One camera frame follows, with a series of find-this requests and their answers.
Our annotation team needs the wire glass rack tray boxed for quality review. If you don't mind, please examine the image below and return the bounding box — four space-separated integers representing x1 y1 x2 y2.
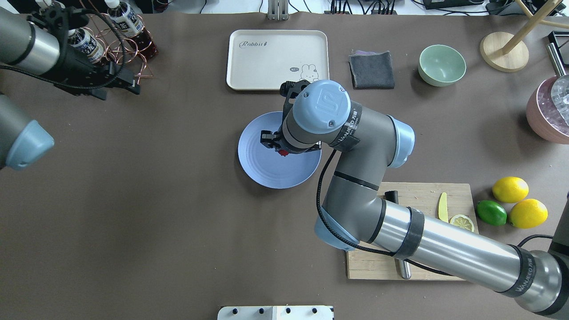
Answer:
547 31 569 67

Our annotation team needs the blue plate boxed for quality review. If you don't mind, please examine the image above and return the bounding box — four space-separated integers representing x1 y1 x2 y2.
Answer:
238 111 321 189

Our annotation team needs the pink ice bowl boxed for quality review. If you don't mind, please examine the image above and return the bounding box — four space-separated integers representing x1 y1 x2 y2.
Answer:
526 76 569 144

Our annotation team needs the yellow plastic knife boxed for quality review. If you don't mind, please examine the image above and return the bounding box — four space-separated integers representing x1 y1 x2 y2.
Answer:
437 192 449 223

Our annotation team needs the yellow lemon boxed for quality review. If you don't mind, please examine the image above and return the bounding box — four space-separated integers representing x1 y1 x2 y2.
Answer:
509 199 549 229
492 176 529 203

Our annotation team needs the copper wire bottle rack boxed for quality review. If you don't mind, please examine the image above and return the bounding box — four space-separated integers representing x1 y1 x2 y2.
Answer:
83 8 158 84

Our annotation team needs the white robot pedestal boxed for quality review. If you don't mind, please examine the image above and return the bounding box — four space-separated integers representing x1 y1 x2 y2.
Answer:
217 304 335 320

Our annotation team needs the dark bottle white cap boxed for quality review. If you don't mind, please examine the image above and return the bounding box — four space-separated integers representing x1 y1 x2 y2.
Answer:
105 0 158 60

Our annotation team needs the cream rabbit tray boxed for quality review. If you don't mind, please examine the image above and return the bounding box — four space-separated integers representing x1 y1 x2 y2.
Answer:
226 30 329 91

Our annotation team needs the lemon slice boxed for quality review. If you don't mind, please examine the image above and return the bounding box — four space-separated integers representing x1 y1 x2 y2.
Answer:
449 214 475 232

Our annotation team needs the metal ice scoop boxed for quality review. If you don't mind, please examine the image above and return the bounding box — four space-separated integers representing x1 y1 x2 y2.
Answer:
547 43 569 123

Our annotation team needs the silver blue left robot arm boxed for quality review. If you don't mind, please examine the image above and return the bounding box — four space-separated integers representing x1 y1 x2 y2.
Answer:
0 7 140 171

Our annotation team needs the green lime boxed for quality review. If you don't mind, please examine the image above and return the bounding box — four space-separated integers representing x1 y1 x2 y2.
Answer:
476 200 508 226

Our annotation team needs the green bowl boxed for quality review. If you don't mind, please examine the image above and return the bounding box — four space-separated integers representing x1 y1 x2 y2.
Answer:
418 44 467 87

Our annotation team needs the wooden cutting board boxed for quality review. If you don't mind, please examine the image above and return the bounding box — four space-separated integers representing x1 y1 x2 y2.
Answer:
346 182 478 281

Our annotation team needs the wooden mug tree stand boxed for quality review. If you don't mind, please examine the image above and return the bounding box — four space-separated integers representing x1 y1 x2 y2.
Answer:
479 0 569 72

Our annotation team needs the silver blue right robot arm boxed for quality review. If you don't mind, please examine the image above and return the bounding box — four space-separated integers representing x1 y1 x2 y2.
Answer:
260 80 569 320

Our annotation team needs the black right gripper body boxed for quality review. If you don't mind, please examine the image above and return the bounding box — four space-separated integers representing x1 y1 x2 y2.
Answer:
260 80 321 154

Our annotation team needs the grey folded cloth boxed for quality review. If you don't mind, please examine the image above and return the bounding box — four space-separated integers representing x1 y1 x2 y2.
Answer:
348 50 396 89

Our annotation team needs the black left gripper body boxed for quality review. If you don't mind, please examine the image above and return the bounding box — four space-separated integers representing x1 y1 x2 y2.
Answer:
27 4 140 100

